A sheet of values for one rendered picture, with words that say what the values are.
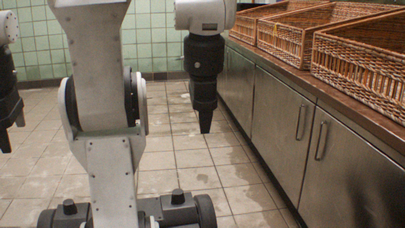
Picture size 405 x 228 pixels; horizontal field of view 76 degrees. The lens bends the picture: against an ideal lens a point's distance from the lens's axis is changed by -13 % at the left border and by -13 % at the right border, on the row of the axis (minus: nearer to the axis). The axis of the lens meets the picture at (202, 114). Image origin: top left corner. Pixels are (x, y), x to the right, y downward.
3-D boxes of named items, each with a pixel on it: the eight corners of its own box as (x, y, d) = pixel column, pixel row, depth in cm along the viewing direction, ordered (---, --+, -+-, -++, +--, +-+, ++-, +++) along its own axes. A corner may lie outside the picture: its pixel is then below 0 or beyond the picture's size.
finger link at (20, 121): (26, 126, 67) (20, 105, 64) (15, 127, 66) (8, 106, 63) (28, 123, 68) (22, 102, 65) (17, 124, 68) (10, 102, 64)
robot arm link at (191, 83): (227, 111, 65) (231, 61, 58) (183, 114, 64) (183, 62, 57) (216, 84, 75) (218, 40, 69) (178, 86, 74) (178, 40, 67)
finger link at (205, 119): (197, 132, 69) (198, 109, 65) (211, 131, 69) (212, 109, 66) (198, 136, 67) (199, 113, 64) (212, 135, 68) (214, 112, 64)
